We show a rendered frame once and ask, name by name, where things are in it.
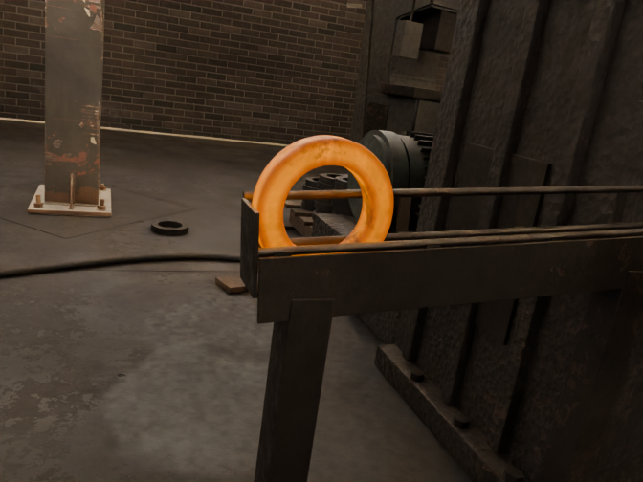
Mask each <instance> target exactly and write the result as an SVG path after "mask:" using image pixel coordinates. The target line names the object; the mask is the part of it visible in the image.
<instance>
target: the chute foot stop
mask: <svg viewBox="0 0 643 482"><path fill-rule="evenodd" d="M258 243H259V212H258V211H257V210H256V209H255V207H254V206H253V205H252V204H251V203H250V202H249V201H248V200H247V199H246V198H242V199H241V243H240V278H241V279H242V281H243V283H244V284H245V286H246V288H247V290H248V291H249V293H250V295H251V296H252V298H257V275H258Z"/></svg>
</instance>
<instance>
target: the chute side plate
mask: <svg viewBox="0 0 643 482"><path fill-rule="evenodd" d="M628 271H634V272H643V236H633V237H615V238H598V239H582V240H565V241H547V242H530V243H514V244H496V245H479V246H462V247H445V248H428V249H411V250H394V251H377V252H344V253H327V254H309V255H293V256H276V257H259V258H258V289H257V320H256V322H257V323H258V324H259V323H270V322H280V321H288V319H289V312H290V305H291V300H292V299H329V298H334V299H335V304H334V311H333V317H338V316H348V315H359V314H368V313H378V312H387V311H398V310H408V309H417V308H428V307H437V306H447V305H457V304H467V303H477V302H487V301H497V300H506V299H516V298H527V297H536V296H555V295H565V294H575V293H585V292H595V291H605V290H615V289H623V286H624V283H625V279H626V276H627V273H628Z"/></svg>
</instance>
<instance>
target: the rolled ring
mask: <svg viewBox="0 0 643 482"><path fill-rule="evenodd" d="M324 165H340V166H343V167H345V168H346V169H348V170H349V171H350V172H351V173H352V174H353V175H354V177H355V178H356V180H357V181H358V183H359V185H360V188H361V191H362V195H363V206H362V212H361V215H360V218H359V221H358V223H357V225H356V227H355V228H354V230H353V231H352V232H351V233H350V234H349V235H348V236H347V237H346V238H345V240H344V241H342V242H341V243H340V244H342V243H361V242H380V241H384V240H385V238H386V236H387V234H388V230H389V227H390V223H391V220H392V214H393V206H394V200H393V190H392V185H391V182H390V178H389V176H388V173H387V171H386V169H385V167H384V166H383V164H382V163H381V162H380V160H379V159H378V158H377V157H376V156H375V155H374V154H373V153H372V152H371V151H370V150H368V149H367V148H365V147H364V146H362V145H360V144H358V143H356V142H353V141H350V140H347V139H344V138H341V137H337V136H330V135H319V136H312V137H308V138H305V139H302V140H299V141H297V142H293V143H292V144H290V145H288V146H287V147H285V148H284V149H282V150H281V151H280V152H279V153H277V154H276V156H275V157H274V158H273V159H272V160H271V161H270V162H269V163H268V164H267V166H266V167H265V169H264V170H263V172H262V173H261V175H260V177H259V179H258V181H257V184H256V186H255V192H254V196H253V201H252V205H253V206H254V207H255V209H256V210H257V211H258V212H259V244H260V246H261V248H265V247H284V246H296V245H294V244H293V243H292V242H291V240H290V239H289V237H288V235H287V233H286V230H285V227H284V224H283V208H284V204H285V200H286V198H287V195H288V193H289V191H290V189H291V188H292V186H293V185H294V184H295V182H296V181H297V180H298V179H299V178H300V177H301V176H303V175H304V174H305V173H307V172H308V171H310V170H312V169H314V168H317V167H320V166H324Z"/></svg>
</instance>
